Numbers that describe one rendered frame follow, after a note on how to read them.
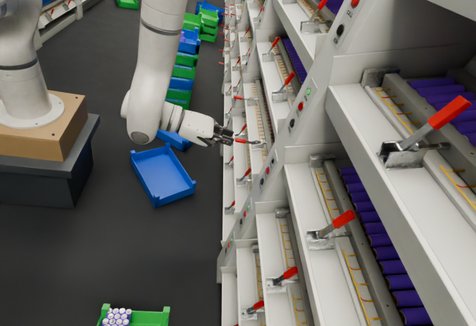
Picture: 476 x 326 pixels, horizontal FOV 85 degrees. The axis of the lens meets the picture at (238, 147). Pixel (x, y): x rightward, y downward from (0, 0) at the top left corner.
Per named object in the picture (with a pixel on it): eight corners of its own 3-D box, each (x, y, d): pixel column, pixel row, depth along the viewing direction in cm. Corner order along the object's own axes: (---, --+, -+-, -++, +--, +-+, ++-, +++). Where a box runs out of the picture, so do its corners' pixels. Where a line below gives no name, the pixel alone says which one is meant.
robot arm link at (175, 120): (168, 119, 83) (178, 122, 84) (163, 137, 76) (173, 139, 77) (176, 98, 78) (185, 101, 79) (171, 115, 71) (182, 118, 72)
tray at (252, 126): (253, 195, 78) (252, 173, 71) (244, 91, 123) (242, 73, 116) (320, 189, 77) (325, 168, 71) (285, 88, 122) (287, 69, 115)
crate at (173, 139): (139, 127, 149) (140, 117, 144) (162, 113, 164) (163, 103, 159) (183, 152, 144) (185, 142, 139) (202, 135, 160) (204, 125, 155)
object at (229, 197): (224, 253, 103) (219, 235, 93) (224, 149, 147) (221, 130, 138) (275, 249, 102) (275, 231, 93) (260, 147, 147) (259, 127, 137)
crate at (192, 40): (142, 44, 139) (143, 29, 134) (145, 30, 153) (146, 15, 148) (197, 54, 148) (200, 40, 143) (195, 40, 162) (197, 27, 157)
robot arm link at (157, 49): (173, 50, 50) (155, 152, 71) (185, 20, 61) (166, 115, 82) (125, 35, 48) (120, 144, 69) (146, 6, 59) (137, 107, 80)
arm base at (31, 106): (-24, 119, 78) (-55, 64, 66) (22, 88, 92) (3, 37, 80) (41, 135, 80) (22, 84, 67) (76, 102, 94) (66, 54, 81)
